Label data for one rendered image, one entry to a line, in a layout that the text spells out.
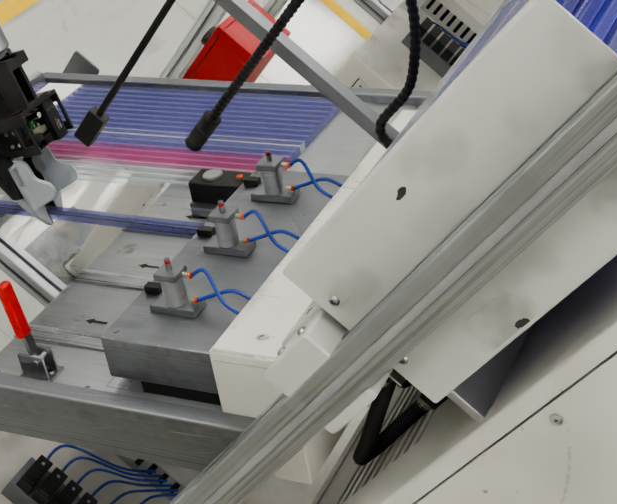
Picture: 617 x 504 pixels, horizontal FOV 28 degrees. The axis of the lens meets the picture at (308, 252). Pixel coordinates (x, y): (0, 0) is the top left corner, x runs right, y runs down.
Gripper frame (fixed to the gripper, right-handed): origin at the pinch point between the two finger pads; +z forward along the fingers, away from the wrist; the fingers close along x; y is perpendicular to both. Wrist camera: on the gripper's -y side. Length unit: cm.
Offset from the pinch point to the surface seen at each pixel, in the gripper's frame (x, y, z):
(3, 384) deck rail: -31.7, 16.5, 3.9
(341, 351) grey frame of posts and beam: -36, 59, 1
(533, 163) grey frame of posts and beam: -36, 79, -12
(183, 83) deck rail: 36.4, -0.7, -0.6
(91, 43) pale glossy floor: 134, -98, 14
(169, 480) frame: -1.0, -2.1, 41.9
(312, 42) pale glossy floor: 197, -77, 46
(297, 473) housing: -30, 44, 17
